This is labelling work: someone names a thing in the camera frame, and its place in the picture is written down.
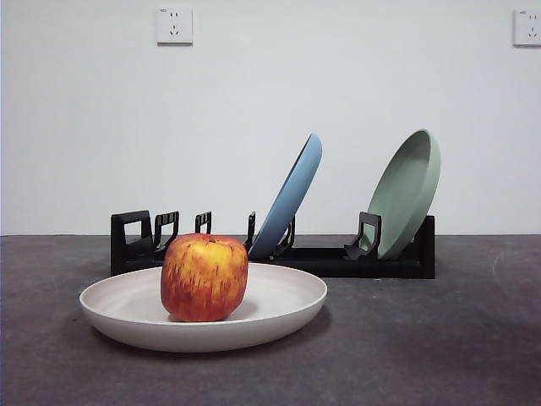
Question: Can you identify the red yellow apple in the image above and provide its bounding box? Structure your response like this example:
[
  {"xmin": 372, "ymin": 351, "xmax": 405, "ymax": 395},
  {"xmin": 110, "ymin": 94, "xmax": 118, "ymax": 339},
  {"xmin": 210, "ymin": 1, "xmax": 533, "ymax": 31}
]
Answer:
[{"xmin": 160, "ymin": 232, "xmax": 249, "ymax": 323}]

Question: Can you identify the pale yellow plate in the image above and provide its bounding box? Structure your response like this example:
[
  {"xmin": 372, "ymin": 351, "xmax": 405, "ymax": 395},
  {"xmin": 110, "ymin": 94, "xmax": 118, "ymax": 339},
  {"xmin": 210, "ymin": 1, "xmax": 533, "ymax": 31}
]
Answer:
[{"xmin": 79, "ymin": 261, "xmax": 329, "ymax": 354}]

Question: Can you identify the blue plate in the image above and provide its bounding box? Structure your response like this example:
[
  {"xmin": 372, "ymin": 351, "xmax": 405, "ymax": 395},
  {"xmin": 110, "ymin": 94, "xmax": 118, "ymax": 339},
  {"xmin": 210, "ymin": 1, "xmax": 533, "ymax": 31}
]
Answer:
[{"xmin": 247, "ymin": 132, "xmax": 324, "ymax": 258}]

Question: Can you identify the black plate rack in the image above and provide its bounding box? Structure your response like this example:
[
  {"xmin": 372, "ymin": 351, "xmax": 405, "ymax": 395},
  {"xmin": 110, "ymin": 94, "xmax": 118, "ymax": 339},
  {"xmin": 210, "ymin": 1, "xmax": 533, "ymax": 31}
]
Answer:
[{"xmin": 110, "ymin": 210, "xmax": 436, "ymax": 280}]

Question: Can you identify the green plate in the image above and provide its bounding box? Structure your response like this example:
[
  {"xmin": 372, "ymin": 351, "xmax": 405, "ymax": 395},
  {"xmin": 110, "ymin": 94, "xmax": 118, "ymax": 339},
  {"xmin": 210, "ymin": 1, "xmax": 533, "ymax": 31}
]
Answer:
[{"xmin": 365, "ymin": 129, "xmax": 442, "ymax": 260}]

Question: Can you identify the white wall socket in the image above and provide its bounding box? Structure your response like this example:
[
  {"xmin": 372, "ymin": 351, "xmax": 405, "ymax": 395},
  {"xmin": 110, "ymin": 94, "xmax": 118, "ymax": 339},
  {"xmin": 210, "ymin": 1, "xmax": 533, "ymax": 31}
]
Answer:
[
  {"xmin": 156, "ymin": 6, "xmax": 194, "ymax": 47},
  {"xmin": 513, "ymin": 8, "xmax": 541, "ymax": 47}
]

